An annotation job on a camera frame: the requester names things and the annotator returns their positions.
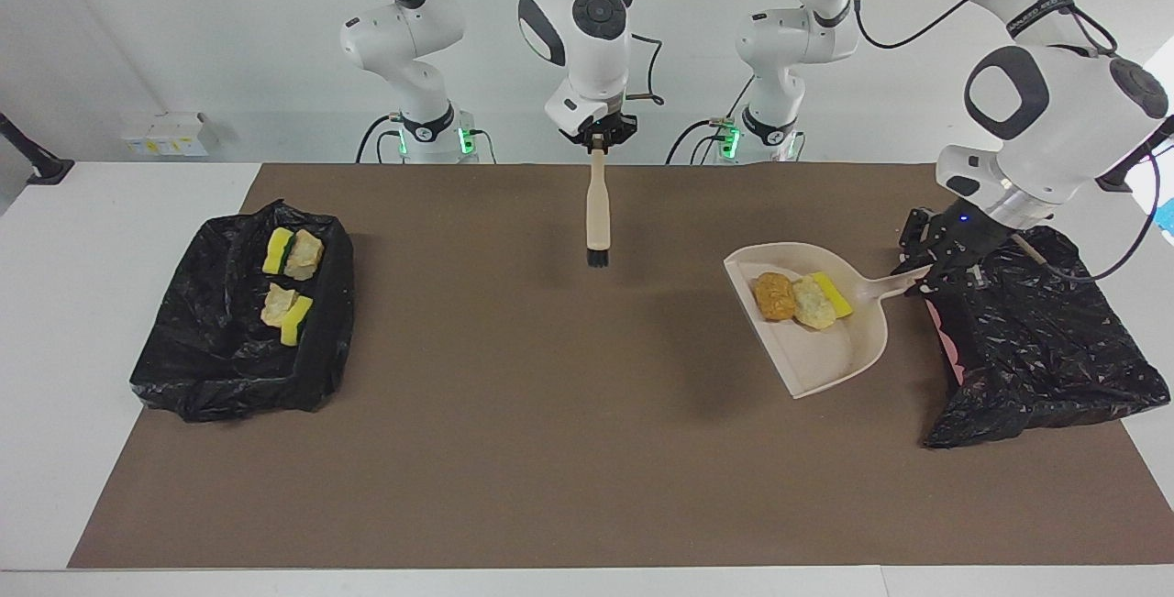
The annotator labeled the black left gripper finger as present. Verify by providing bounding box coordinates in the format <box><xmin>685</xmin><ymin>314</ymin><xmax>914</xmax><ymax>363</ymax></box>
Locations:
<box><xmin>921</xmin><ymin>258</ymin><xmax>991</xmax><ymax>298</ymax></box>
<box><xmin>895</xmin><ymin>206</ymin><xmax>947</xmax><ymax>280</ymax></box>

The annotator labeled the beige hand brush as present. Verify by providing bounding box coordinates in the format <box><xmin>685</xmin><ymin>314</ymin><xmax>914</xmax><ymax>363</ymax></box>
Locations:
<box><xmin>585</xmin><ymin>143</ymin><xmax>614</xmax><ymax>269</ymax></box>

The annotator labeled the large yellow sponge piece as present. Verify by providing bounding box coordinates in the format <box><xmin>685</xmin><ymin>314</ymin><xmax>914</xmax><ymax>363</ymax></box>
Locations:
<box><xmin>812</xmin><ymin>272</ymin><xmax>854</xmax><ymax>319</ymax></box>

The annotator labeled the pale bread piece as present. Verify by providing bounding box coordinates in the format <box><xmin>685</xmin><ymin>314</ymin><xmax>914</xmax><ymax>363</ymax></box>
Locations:
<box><xmin>791</xmin><ymin>278</ymin><xmax>837</xmax><ymax>331</ymax></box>

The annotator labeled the beige plastic dustpan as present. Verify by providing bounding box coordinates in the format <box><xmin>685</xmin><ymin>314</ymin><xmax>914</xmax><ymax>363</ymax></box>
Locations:
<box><xmin>724</xmin><ymin>241</ymin><xmax>934</xmax><ymax>399</ymax></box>

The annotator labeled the brown bread roll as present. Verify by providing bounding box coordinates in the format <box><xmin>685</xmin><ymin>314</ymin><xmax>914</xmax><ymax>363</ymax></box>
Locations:
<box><xmin>754</xmin><ymin>272</ymin><xmax>797</xmax><ymax>322</ymax></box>

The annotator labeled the striped croissant piece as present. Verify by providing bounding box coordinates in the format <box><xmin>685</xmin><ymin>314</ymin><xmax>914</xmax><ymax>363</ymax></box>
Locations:
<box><xmin>284</xmin><ymin>229</ymin><xmax>325</xmax><ymax>282</ymax></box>

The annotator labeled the green yellow sponge piece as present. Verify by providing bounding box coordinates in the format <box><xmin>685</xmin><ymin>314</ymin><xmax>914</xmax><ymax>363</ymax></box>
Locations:
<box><xmin>262</xmin><ymin>227</ymin><xmax>296</xmax><ymax>276</ymax></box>

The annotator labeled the small yellow sponge piece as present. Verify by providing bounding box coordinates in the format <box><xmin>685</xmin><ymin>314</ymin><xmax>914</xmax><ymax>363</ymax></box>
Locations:
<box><xmin>280</xmin><ymin>295</ymin><xmax>315</xmax><ymax>348</ymax></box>

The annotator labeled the torn pale bread chunk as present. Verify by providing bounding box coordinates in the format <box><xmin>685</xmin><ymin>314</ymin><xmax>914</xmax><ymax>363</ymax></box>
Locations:
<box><xmin>260</xmin><ymin>282</ymin><xmax>301</xmax><ymax>328</ymax></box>

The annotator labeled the pink scalloped bin box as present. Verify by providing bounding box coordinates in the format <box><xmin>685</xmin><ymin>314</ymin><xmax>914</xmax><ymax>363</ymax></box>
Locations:
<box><xmin>925</xmin><ymin>297</ymin><xmax>966</xmax><ymax>387</ymax></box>

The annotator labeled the black bag over pink bin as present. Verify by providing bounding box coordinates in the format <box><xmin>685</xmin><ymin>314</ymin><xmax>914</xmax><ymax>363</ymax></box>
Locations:
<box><xmin>910</xmin><ymin>225</ymin><xmax>1172</xmax><ymax>449</ymax></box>

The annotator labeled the black bag lined bin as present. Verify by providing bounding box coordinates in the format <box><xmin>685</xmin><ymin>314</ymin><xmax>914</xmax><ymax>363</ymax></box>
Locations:
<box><xmin>129</xmin><ymin>200</ymin><xmax>357</xmax><ymax>424</ymax></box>

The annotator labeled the black clamp stand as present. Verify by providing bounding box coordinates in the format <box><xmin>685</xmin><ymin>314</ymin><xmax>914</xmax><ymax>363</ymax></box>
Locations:
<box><xmin>0</xmin><ymin>111</ymin><xmax>74</xmax><ymax>185</ymax></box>
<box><xmin>1096</xmin><ymin>116</ymin><xmax>1174</xmax><ymax>193</ymax></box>

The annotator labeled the brown table mat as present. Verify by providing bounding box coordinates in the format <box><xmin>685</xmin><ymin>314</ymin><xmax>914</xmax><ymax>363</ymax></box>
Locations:
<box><xmin>69</xmin><ymin>163</ymin><xmax>1174</xmax><ymax>570</ymax></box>

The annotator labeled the white cardboard box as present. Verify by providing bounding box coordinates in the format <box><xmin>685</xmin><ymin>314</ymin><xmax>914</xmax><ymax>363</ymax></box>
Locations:
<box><xmin>121</xmin><ymin>113</ymin><xmax>210</xmax><ymax>158</ymax></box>

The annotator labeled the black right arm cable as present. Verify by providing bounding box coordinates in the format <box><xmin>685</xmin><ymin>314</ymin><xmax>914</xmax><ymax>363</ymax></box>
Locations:
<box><xmin>624</xmin><ymin>32</ymin><xmax>666</xmax><ymax>108</ymax></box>

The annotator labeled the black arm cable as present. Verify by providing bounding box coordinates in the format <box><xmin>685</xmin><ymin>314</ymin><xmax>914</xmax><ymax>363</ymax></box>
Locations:
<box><xmin>624</xmin><ymin>32</ymin><xmax>666</xmax><ymax>108</ymax></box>
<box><xmin>848</xmin><ymin>0</ymin><xmax>1174</xmax><ymax>283</ymax></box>

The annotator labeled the black base cable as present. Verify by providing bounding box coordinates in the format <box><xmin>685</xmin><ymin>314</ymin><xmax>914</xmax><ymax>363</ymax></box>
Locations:
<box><xmin>355</xmin><ymin>114</ymin><xmax>405</xmax><ymax>165</ymax></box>
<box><xmin>666</xmin><ymin>117</ymin><xmax>735</xmax><ymax>165</ymax></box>

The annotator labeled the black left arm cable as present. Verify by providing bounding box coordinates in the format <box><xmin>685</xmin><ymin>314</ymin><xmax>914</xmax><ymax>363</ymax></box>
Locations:
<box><xmin>848</xmin><ymin>0</ymin><xmax>1174</xmax><ymax>283</ymax></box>

